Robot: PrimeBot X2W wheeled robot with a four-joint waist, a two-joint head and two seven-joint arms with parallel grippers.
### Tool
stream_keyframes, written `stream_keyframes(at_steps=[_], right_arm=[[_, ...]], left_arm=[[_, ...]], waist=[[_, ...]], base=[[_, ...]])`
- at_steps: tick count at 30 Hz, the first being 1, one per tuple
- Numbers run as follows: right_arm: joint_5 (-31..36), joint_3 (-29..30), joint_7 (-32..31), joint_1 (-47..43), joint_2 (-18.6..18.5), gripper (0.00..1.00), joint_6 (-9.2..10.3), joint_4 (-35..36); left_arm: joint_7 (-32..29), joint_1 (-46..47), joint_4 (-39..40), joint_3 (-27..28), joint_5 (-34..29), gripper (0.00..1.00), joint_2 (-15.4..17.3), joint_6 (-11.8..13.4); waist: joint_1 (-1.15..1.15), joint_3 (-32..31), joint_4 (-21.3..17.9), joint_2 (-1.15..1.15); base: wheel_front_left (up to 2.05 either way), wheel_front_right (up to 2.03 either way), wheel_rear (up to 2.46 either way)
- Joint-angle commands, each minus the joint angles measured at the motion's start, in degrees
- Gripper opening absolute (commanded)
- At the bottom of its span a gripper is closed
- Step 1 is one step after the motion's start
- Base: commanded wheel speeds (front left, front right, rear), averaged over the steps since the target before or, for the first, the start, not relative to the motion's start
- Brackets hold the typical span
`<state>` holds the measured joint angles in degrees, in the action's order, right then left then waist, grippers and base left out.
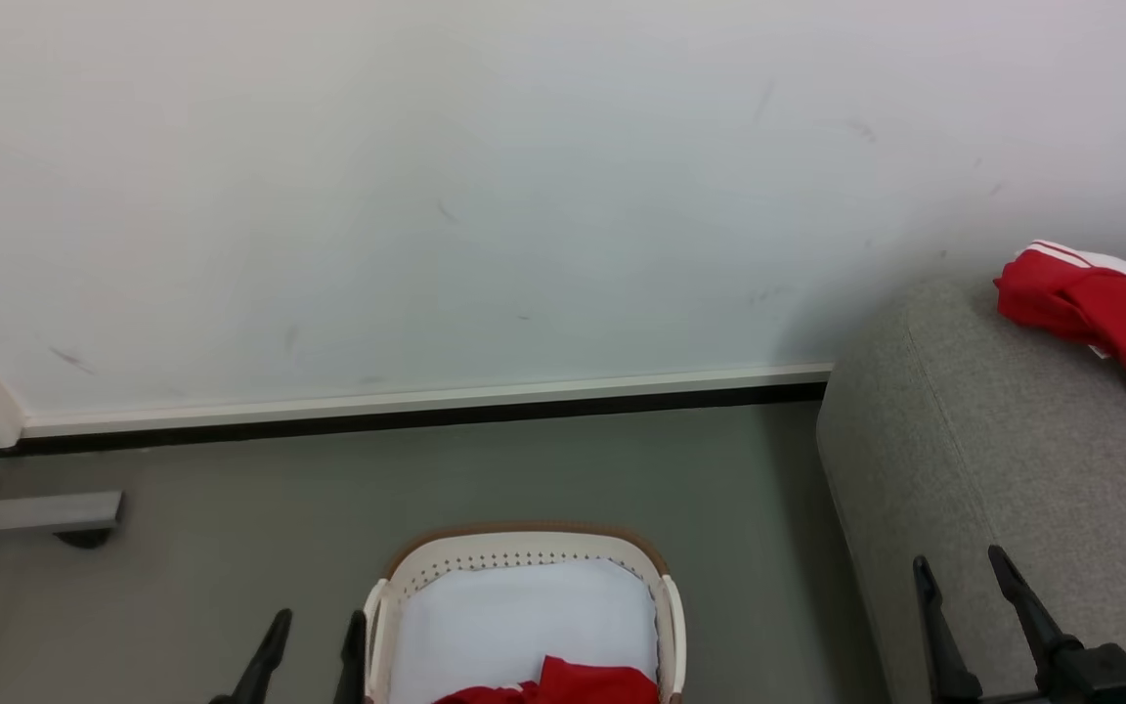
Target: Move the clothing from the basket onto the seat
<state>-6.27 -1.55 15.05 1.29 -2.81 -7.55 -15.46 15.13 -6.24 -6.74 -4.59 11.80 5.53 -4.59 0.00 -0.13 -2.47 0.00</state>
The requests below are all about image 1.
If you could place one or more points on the red and white garment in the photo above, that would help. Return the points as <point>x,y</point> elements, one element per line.
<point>1105,313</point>

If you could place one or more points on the grey fabric sofa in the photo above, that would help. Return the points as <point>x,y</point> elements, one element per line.
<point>1022,469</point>

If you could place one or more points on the grey metal furniture foot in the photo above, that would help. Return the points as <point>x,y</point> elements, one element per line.
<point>45,513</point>

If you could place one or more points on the red garment in basket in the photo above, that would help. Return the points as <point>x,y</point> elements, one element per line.
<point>573,684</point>

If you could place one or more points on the white cloth in basket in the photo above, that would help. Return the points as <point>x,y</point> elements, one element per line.
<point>524,621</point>

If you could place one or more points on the white plastic laundry basket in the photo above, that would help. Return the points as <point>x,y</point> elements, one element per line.
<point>524,562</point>

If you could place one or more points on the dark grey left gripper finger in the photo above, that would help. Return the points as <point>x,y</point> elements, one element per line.
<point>266,657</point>
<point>353,665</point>

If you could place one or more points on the white skirting board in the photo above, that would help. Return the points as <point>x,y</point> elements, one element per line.
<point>426,399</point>

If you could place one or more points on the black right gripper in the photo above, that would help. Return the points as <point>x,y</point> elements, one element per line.
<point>1096,680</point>

